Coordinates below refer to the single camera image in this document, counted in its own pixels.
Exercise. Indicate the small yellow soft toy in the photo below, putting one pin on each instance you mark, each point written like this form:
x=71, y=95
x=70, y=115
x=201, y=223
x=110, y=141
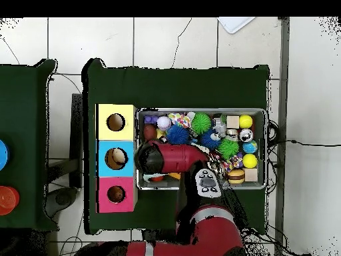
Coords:
x=160, y=133

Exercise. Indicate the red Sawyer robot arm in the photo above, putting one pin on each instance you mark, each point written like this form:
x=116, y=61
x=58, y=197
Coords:
x=181, y=160

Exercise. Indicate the wooden box with three holes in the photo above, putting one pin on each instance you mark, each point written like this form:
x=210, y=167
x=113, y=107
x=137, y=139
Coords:
x=105, y=160

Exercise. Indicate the shallow clear mesh bin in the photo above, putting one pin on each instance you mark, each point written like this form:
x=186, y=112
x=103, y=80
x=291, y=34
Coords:
x=263, y=120

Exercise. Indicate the blue spiky ball with eyes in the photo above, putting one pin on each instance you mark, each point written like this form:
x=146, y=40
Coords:
x=210, y=140
x=178, y=134

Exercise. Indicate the white baseball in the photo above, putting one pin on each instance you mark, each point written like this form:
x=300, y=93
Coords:
x=163, y=122

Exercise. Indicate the brown toy football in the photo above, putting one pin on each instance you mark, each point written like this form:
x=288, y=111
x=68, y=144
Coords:
x=149, y=132

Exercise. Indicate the green spiky ball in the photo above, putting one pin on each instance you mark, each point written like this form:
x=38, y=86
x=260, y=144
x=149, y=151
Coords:
x=201, y=123
x=228, y=148

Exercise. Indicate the dark green table cloth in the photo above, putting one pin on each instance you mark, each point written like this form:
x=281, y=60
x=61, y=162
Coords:
x=173, y=88
x=24, y=106

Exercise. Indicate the toy hamburger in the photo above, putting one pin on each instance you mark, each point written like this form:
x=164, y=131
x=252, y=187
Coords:
x=236, y=176

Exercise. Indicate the plain yellow ball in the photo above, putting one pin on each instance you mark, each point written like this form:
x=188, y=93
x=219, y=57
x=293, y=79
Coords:
x=246, y=121

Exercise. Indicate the black upright panel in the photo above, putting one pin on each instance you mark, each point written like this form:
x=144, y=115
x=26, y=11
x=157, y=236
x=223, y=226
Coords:
x=76, y=133

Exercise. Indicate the dark grey rounded base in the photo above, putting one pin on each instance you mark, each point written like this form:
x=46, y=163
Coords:
x=62, y=198

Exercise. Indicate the white board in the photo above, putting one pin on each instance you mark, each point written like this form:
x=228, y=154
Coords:
x=234, y=24

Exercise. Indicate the blue round disc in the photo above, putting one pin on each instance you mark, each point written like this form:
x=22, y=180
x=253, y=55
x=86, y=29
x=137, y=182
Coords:
x=2, y=154

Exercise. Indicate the red round disc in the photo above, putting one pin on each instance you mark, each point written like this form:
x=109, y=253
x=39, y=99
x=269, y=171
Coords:
x=8, y=200

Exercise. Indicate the grey metal rail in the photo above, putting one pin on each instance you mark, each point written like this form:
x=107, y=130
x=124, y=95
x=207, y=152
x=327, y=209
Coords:
x=283, y=106

